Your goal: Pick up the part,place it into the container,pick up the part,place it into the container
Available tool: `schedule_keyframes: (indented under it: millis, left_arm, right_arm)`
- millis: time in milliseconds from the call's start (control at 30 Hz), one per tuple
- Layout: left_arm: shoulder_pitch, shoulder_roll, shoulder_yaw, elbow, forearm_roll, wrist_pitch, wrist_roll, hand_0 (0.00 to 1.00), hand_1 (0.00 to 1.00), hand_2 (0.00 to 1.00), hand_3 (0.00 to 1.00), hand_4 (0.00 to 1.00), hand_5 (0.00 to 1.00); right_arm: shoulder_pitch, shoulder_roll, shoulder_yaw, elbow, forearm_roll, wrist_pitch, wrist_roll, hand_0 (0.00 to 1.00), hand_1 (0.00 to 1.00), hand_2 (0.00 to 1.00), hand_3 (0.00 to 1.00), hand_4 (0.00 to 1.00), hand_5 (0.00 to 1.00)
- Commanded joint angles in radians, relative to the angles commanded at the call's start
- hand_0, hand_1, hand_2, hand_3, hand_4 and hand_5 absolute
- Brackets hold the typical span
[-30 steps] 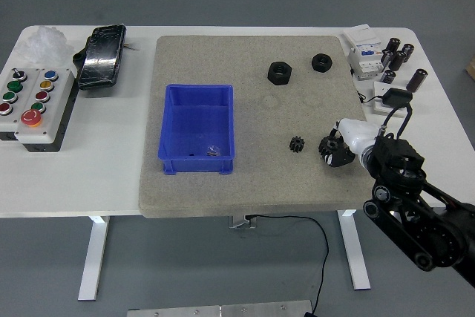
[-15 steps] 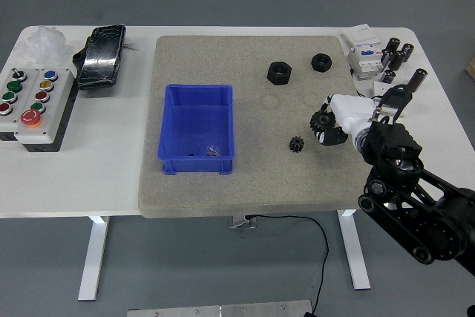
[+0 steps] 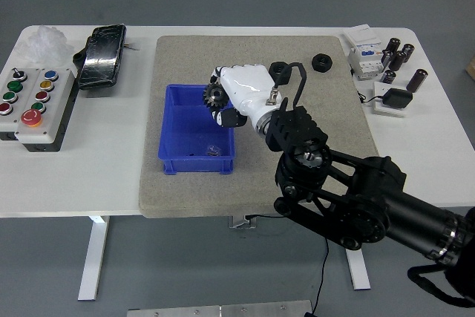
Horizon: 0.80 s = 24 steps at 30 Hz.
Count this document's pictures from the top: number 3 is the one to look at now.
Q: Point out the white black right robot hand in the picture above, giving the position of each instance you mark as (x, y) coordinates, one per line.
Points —
(248, 90)

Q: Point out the large black hex nut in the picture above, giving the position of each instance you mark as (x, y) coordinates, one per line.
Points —
(275, 67)

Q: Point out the large black gear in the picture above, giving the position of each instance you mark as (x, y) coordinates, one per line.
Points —
(213, 96)

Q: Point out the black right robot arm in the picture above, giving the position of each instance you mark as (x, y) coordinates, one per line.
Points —
(371, 202)

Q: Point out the small black hex nut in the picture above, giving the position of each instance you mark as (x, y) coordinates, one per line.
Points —
(321, 61)

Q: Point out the grey emergency-stop button box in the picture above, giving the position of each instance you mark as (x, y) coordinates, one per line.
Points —
(55, 109)

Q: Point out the brown cardboard box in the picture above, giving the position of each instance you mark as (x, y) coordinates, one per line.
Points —
(471, 67)

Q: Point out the small clear bagged screw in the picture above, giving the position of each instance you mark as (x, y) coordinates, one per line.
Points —
(213, 150)

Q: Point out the blue plastic bin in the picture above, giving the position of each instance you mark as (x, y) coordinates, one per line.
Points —
(193, 135)

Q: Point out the white circuit breaker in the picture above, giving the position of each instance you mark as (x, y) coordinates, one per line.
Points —
(365, 57)

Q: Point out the grey-brown felt mat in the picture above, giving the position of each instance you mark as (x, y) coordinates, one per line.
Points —
(185, 198)

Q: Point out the black plug adapter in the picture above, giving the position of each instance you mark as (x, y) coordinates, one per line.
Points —
(397, 97)

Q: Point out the white table leg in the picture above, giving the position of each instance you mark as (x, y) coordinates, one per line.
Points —
(92, 257)
(358, 268)

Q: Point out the crumpled white plastic bag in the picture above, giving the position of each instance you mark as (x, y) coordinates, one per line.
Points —
(44, 44)

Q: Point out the silver metal plate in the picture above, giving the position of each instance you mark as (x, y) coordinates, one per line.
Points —
(219, 310)

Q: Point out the silver table frame bracket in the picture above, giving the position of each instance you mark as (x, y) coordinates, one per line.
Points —
(242, 222)

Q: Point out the grey selector-switch button box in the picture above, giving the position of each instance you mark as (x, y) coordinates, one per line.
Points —
(11, 116)

